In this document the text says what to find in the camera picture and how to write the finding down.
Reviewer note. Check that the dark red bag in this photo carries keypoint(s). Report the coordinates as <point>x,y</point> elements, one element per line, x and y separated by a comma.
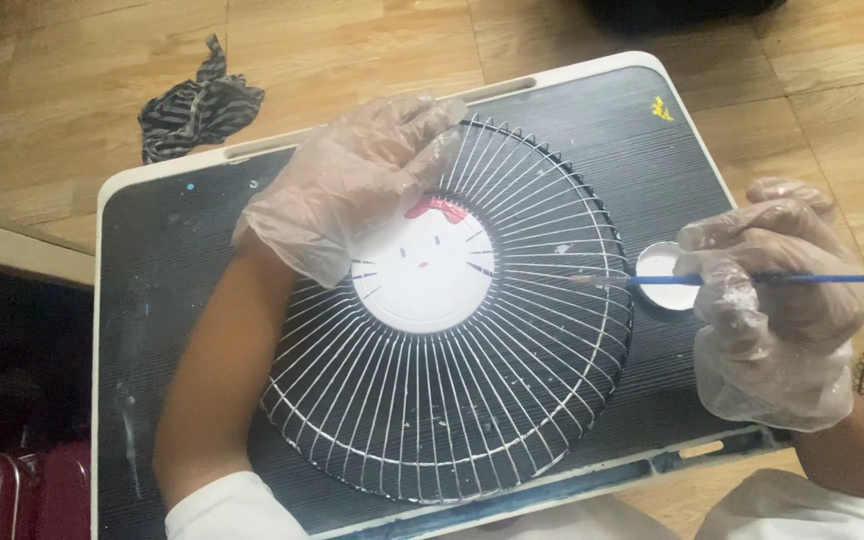
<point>34,495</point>

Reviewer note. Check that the dark cabinet with white ledge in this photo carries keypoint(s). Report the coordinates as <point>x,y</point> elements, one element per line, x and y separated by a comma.
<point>12,352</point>

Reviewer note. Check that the round lid with white paint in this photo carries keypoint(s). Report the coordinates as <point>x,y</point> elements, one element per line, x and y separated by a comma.
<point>657,264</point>

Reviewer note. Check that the black lap desk white rim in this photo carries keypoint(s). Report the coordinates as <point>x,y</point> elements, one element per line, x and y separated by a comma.
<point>664,172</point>

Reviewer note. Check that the person's right hand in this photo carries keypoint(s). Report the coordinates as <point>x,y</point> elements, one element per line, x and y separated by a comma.
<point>784,330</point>

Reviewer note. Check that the black object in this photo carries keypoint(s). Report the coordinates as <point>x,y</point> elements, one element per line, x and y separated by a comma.
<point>672,13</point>

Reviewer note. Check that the striped grey cloth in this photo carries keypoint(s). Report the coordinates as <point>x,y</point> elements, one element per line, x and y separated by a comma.
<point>199,109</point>

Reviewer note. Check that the person's left hand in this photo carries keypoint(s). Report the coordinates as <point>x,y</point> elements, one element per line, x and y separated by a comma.
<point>312,202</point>

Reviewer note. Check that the blue paintbrush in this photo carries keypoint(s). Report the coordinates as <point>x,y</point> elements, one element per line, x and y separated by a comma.
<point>661,280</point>

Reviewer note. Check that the person's right fingers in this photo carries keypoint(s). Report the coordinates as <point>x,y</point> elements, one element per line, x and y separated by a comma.
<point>762,232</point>

